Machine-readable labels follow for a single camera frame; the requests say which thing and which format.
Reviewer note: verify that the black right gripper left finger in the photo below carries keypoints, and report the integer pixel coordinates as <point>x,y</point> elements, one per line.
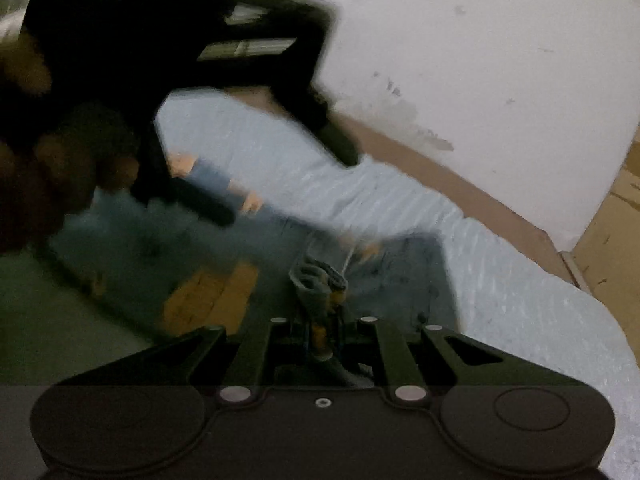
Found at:
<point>225,369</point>

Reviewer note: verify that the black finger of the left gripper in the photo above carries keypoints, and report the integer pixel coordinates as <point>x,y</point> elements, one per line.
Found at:
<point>310,109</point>
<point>174,191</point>

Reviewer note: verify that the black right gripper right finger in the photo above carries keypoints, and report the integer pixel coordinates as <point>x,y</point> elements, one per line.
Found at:
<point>438,360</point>

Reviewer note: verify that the blue pants with orange trucks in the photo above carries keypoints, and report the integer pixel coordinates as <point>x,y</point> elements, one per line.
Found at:
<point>164,269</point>

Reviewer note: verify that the metal scrollwork headboard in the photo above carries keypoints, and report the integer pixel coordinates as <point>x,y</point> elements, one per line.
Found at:
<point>66,33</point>

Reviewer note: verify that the light blue textured bedspread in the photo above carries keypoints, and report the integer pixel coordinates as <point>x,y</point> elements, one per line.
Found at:
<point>503,298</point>

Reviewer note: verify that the light wooden wardrobe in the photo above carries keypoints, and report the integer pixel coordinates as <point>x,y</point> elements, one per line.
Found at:
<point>605,261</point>

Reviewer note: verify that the brown wooden bed frame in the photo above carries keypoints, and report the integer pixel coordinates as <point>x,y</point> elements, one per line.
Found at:
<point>530,241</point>

